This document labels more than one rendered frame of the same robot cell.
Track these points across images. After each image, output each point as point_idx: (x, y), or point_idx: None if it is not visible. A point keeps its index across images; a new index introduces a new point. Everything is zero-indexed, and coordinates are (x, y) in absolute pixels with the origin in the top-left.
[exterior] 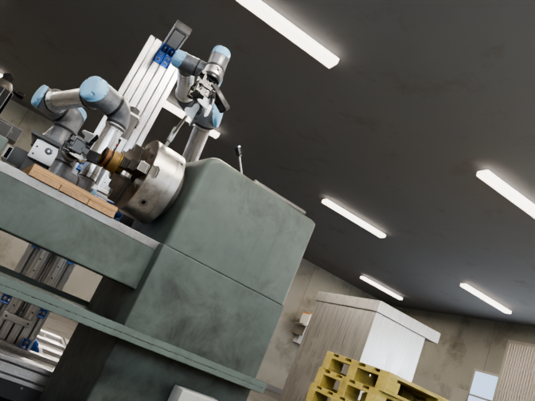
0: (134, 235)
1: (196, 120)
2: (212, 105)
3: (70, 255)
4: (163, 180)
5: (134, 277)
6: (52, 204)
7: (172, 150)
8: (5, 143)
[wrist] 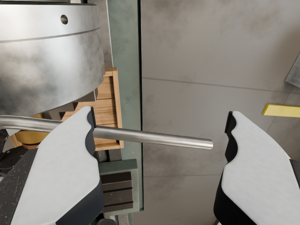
0: (110, 32)
1: (87, 119)
2: (296, 166)
3: None
4: (102, 44)
5: (107, 4)
6: None
7: (18, 65)
8: (137, 165)
